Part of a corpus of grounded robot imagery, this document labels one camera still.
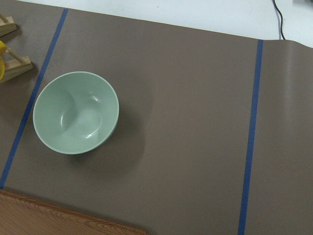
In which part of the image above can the green bowl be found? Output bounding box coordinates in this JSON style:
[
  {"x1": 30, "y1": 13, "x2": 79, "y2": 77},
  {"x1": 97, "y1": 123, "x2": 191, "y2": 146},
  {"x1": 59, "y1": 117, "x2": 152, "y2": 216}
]
[{"x1": 33, "y1": 71, "x2": 119, "y2": 155}]

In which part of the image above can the wooden mug rack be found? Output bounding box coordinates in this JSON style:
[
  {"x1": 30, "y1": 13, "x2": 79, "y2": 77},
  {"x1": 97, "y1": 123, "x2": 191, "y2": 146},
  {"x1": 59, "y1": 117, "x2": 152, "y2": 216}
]
[{"x1": 0, "y1": 14, "x2": 33, "y2": 83}]

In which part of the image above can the yellow cup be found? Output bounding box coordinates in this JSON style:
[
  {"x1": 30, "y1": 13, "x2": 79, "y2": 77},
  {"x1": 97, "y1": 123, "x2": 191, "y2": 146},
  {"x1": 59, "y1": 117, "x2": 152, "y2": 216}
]
[{"x1": 0, "y1": 41, "x2": 7, "y2": 80}]

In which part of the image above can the wooden cutting board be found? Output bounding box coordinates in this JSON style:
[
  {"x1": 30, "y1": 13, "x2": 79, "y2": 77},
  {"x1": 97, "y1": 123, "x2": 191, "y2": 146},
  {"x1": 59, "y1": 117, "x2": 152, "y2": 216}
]
[{"x1": 0, "y1": 189, "x2": 149, "y2": 235}]

